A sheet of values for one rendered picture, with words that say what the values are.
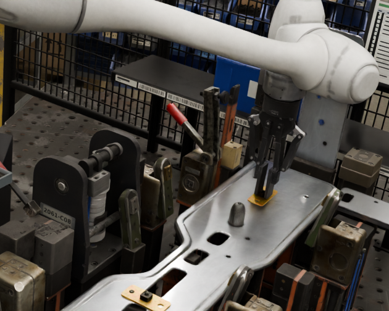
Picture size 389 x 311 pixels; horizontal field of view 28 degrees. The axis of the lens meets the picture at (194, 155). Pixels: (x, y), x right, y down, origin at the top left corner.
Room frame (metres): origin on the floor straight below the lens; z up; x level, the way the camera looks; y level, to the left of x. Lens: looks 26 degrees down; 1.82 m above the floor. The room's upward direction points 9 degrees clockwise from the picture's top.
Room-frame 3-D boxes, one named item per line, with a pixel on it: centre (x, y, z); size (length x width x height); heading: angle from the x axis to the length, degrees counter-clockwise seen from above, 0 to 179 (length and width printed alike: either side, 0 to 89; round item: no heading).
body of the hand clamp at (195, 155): (1.58, -0.01, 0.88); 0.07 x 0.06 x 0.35; 63
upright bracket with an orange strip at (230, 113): (1.66, -0.07, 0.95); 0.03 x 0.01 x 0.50; 153
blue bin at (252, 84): (1.98, -0.19, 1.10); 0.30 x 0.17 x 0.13; 64
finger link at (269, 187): (1.50, -0.17, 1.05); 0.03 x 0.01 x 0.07; 153
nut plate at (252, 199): (1.50, -0.16, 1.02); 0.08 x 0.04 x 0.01; 153
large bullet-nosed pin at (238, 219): (1.39, -0.11, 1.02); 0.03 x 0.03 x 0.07
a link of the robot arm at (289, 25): (1.49, -0.17, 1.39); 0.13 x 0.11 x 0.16; 30
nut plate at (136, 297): (1.09, 0.05, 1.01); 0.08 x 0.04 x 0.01; 63
